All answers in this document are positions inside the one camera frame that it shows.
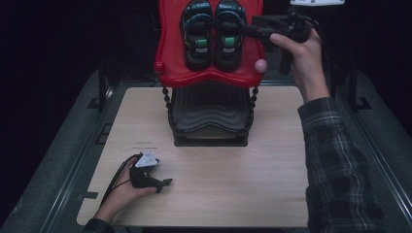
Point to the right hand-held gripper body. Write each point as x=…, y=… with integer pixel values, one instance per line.
x=298, y=27

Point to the black floor bracket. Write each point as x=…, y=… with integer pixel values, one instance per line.
x=104, y=133

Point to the person's left hand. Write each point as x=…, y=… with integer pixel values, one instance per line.
x=123, y=197

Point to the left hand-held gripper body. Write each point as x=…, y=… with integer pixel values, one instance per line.
x=141, y=178

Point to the black stand leg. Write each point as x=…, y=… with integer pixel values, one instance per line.
x=102, y=87
x=353, y=87

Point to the red and black shoe rack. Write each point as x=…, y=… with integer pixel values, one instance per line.
x=210, y=110

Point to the person's right hand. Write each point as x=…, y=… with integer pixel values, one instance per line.
x=309, y=64

